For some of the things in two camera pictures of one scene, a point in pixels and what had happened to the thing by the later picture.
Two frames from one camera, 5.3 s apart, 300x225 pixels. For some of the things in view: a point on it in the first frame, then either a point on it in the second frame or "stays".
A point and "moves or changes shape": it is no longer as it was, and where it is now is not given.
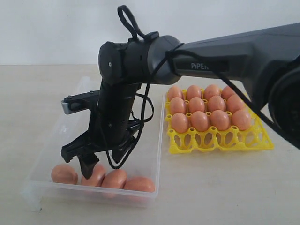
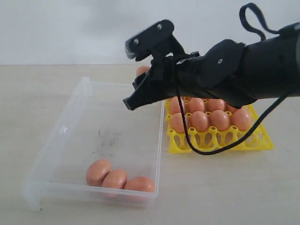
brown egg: x=64 y=174 moves or changes shape
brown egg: x=177 y=105 stays
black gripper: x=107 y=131 → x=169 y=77
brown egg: x=196 y=104 stays
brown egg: x=220 y=119 stays
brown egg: x=216 y=102 stays
